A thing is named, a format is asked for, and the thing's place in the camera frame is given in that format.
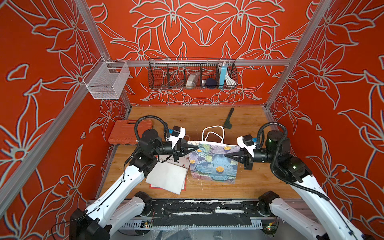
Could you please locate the light blue box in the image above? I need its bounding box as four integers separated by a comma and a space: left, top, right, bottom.
218, 63, 227, 89

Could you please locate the dark green wrench tool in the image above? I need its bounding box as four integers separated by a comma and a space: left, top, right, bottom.
223, 108, 235, 129

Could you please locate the black wire wall basket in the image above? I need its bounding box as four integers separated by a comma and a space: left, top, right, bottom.
148, 58, 238, 90

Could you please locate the silver packet in basket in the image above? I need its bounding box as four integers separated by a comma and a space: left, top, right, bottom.
186, 72, 200, 90

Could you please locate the red RICH paper bag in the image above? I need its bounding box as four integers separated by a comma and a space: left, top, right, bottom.
149, 182, 186, 195

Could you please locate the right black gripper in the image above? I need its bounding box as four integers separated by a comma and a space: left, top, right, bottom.
225, 147, 279, 173

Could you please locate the orange plastic tool case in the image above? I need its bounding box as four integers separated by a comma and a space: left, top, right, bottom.
108, 120, 153, 145

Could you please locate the white cable in basket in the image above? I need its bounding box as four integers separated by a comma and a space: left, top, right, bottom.
224, 70, 237, 88

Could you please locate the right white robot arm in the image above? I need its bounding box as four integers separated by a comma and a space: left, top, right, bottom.
225, 122, 374, 240

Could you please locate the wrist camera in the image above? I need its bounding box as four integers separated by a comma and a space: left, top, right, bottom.
169, 126, 186, 149
237, 135, 257, 158

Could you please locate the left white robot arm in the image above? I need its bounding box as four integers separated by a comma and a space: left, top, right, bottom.
69, 115, 198, 240

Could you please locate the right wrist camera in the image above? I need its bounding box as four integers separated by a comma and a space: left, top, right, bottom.
237, 135, 257, 158

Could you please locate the white slotted cable duct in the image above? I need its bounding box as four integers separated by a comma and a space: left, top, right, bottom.
119, 219, 264, 231

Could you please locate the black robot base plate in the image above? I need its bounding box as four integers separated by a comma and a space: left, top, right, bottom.
141, 199, 275, 226

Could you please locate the white wire mesh basket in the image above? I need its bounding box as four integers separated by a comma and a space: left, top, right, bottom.
84, 57, 131, 100

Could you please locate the white happy day paper bag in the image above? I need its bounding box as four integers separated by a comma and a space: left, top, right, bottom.
146, 157, 190, 188

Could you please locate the dark blue round object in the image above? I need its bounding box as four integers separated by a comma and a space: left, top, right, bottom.
205, 78, 217, 90

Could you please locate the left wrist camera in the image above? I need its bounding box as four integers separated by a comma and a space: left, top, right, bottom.
169, 126, 186, 149

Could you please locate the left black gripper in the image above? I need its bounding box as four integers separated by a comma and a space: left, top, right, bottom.
151, 140, 198, 164

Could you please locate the colourful patterned paper bag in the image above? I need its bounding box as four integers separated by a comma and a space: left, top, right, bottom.
187, 125, 240, 184

